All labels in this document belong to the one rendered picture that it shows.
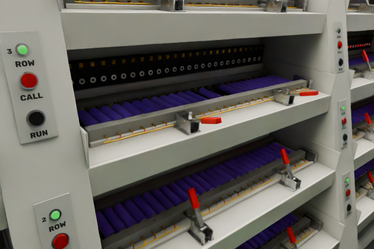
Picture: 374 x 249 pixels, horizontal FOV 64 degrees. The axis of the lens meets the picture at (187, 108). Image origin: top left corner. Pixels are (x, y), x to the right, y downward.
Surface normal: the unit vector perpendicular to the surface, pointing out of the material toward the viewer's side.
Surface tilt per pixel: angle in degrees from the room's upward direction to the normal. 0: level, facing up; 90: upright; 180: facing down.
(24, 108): 90
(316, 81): 90
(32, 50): 90
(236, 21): 107
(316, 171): 17
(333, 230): 90
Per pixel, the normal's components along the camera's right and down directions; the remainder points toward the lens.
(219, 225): 0.05, -0.93
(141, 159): 0.61, 0.32
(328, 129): -0.79, 0.18
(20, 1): 0.60, 0.04
